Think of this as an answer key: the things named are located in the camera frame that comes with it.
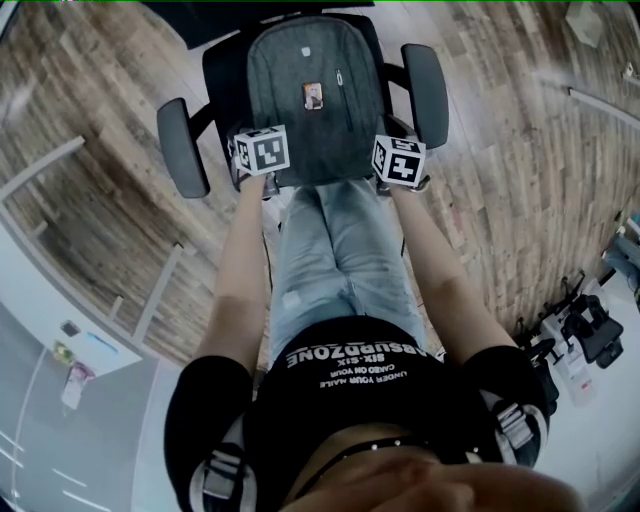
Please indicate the pink snack packet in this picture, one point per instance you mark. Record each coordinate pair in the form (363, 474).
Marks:
(77, 385)

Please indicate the light blue flat item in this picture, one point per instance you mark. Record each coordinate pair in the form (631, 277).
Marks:
(101, 342)

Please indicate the black phone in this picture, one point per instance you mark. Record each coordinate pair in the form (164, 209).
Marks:
(70, 328)

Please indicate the green snack packet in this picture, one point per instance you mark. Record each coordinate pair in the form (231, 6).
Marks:
(63, 352)

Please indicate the person's torso in black shirt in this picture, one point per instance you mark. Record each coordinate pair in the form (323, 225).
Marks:
(365, 410)

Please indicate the cardboard box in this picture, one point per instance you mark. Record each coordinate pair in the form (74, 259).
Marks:
(584, 24)

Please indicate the person's left forearm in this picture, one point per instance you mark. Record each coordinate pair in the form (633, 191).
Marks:
(230, 300)

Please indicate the white desk with grey legs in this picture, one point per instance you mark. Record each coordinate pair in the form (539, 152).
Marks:
(35, 280)

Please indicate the white packet with red label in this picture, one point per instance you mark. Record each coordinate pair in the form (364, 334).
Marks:
(582, 377)

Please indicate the black office chair with armrests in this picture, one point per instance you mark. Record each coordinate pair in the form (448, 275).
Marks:
(180, 150)

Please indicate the white table with thin legs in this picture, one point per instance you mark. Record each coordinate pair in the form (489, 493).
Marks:
(600, 105)

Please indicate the person's right forearm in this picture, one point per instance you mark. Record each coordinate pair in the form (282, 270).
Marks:
(450, 285)

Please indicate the person's legs in light jeans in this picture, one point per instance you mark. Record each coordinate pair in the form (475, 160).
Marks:
(340, 250)

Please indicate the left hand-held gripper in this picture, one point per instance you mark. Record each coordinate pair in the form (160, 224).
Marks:
(267, 152)

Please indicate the black device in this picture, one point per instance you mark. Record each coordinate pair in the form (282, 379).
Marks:
(597, 335)

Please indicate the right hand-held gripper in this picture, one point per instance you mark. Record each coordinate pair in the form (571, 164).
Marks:
(402, 167)

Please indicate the grey fabric backpack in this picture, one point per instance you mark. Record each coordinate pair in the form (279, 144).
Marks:
(310, 145)

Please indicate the white work table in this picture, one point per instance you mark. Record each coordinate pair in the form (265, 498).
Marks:
(605, 450)

